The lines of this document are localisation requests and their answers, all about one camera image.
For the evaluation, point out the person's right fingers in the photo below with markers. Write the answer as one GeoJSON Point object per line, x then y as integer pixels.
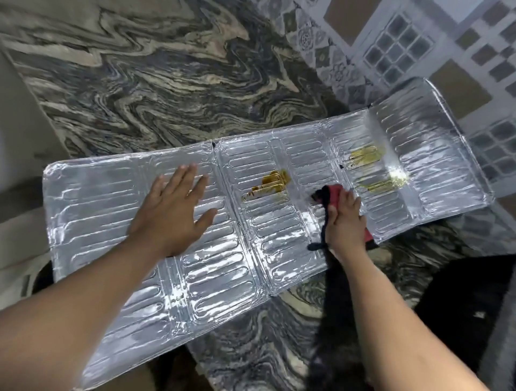
{"type": "Point", "coordinates": [350, 203]}

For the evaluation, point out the person's left forearm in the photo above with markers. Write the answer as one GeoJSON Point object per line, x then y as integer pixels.
{"type": "Point", "coordinates": [76, 310]}

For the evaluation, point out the person's left middle finger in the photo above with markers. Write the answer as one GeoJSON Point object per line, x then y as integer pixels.
{"type": "Point", "coordinates": [186, 181]}

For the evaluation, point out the person's right hand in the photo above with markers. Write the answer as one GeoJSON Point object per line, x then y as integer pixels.
{"type": "Point", "coordinates": [346, 229]}

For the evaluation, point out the red cloth with black trim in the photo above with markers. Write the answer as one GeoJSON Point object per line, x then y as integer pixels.
{"type": "Point", "coordinates": [328, 195]}

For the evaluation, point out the person's right forearm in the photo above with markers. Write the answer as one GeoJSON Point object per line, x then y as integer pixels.
{"type": "Point", "coordinates": [395, 326]}

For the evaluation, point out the black fabric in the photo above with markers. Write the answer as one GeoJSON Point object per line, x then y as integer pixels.
{"type": "Point", "coordinates": [467, 306]}

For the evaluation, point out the person's left little finger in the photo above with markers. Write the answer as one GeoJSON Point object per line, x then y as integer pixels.
{"type": "Point", "coordinates": [156, 190]}

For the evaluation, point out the person's left thumb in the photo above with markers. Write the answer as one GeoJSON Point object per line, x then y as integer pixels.
{"type": "Point", "coordinates": [205, 222]}

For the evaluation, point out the person's left hand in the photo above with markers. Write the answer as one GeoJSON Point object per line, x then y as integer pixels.
{"type": "Point", "coordinates": [169, 225]}

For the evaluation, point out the silver foil splash guard panel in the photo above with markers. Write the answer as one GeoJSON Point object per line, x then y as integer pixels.
{"type": "Point", "coordinates": [258, 225]}

